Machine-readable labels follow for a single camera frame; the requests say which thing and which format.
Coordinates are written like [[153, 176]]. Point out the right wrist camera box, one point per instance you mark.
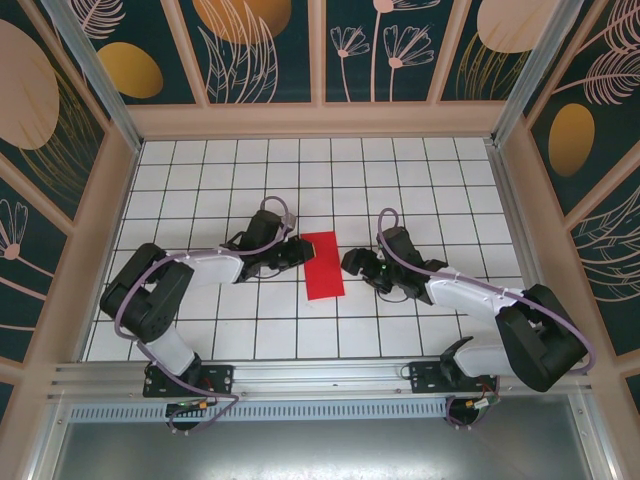
[[399, 245]]

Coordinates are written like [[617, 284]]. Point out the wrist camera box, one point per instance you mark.
[[399, 245], [265, 227]]

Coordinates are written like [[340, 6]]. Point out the aluminium corner post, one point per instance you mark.
[[100, 85], [530, 70]]

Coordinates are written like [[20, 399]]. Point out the wall panel with large leaves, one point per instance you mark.
[[250, 60]]

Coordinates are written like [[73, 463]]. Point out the wall panel with pale circle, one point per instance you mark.
[[475, 75]]

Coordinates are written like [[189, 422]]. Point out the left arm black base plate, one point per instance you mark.
[[220, 380]]

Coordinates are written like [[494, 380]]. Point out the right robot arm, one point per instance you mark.
[[540, 340]]

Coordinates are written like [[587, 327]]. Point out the wall panel with feather print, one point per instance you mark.
[[600, 125]]

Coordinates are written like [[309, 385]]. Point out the small circuit board with connector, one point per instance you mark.
[[195, 406], [482, 404]]

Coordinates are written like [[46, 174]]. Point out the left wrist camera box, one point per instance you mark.
[[265, 227]]

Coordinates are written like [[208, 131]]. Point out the wall panel with single flower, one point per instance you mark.
[[30, 280]]

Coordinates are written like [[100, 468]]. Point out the red cloth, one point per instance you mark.
[[325, 270]]

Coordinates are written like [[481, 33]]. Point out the wall panel with outlined leaves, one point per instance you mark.
[[610, 270]]

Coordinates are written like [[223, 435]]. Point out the grey sheet metal panel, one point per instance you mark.
[[320, 450]]

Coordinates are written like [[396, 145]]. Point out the wall panel with gold lines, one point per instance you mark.
[[40, 100]]

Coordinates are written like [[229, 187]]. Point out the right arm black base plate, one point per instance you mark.
[[425, 382]]

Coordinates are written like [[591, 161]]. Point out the aluminium side rail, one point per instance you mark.
[[520, 240]]

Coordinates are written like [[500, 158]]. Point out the long aluminium mounting rail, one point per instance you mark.
[[320, 375]]

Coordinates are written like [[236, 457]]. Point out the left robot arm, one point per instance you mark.
[[145, 295]]

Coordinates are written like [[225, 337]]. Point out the wall panel with pink flowers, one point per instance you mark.
[[360, 75]]

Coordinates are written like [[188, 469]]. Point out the wall panel with orange oval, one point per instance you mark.
[[170, 50]]

